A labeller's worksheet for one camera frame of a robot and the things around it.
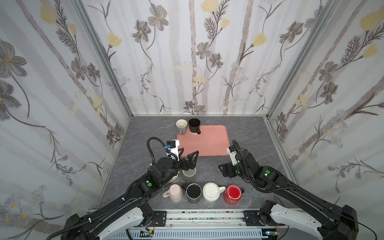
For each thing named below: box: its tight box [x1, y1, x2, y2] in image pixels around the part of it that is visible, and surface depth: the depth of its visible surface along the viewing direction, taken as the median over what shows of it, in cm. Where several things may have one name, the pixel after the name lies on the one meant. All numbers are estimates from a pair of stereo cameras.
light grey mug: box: [175, 119, 188, 135], surface depth 104 cm
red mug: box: [223, 184, 243, 206], surface depth 77 cm
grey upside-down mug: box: [182, 167, 197, 177], surface depth 80 cm
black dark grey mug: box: [181, 183, 202, 204], surface depth 76 cm
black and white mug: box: [188, 118, 201, 135], surface depth 107 cm
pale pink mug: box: [162, 184, 184, 203], surface depth 77 cm
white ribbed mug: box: [202, 182, 226, 202], surface depth 77 cm
